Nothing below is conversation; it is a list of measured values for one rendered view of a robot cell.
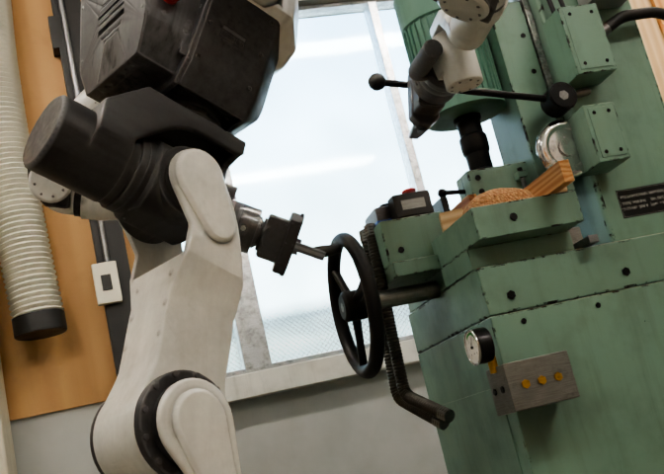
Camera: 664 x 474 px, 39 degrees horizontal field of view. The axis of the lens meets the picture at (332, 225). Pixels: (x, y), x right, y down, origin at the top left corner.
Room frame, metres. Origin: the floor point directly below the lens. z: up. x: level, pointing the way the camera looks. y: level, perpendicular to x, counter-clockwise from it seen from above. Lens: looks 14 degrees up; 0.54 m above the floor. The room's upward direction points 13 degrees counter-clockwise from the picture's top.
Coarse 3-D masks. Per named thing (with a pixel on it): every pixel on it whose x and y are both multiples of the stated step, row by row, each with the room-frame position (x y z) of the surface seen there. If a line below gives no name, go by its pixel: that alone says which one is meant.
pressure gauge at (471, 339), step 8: (480, 328) 1.61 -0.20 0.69; (464, 336) 1.63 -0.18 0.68; (472, 336) 1.61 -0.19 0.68; (480, 336) 1.60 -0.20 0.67; (488, 336) 1.60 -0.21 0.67; (464, 344) 1.64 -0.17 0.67; (472, 344) 1.62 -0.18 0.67; (480, 344) 1.59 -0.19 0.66; (488, 344) 1.60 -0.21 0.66; (472, 352) 1.62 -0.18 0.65; (480, 352) 1.59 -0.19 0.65; (488, 352) 1.60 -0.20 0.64; (472, 360) 1.64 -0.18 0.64; (480, 360) 1.60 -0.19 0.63; (488, 360) 1.61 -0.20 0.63; (496, 360) 1.62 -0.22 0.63
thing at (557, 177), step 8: (568, 160) 1.61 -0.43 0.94; (552, 168) 1.63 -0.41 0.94; (560, 168) 1.61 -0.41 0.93; (568, 168) 1.61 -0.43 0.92; (544, 176) 1.67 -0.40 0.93; (552, 176) 1.64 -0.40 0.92; (560, 176) 1.62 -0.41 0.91; (568, 176) 1.61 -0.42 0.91; (536, 184) 1.71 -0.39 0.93; (544, 184) 1.68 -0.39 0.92; (552, 184) 1.65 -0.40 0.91; (560, 184) 1.62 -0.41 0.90; (568, 184) 1.63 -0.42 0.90; (536, 192) 1.72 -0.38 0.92; (544, 192) 1.68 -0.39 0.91; (552, 192) 1.66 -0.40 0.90
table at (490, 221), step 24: (480, 216) 1.64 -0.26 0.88; (504, 216) 1.65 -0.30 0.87; (528, 216) 1.66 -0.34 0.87; (552, 216) 1.67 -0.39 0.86; (576, 216) 1.68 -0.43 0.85; (456, 240) 1.73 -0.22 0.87; (480, 240) 1.64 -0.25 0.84; (504, 240) 1.69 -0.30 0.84; (408, 264) 1.82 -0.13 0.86; (432, 264) 1.83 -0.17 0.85
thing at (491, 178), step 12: (492, 168) 1.90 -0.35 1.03; (504, 168) 1.91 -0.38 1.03; (516, 168) 1.91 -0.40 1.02; (468, 180) 1.89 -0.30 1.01; (480, 180) 1.89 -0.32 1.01; (492, 180) 1.90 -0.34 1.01; (504, 180) 1.90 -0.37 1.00; (528, 180) 1.92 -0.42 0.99; (468, 192) 1.90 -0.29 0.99; (480, 192) 1.88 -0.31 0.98
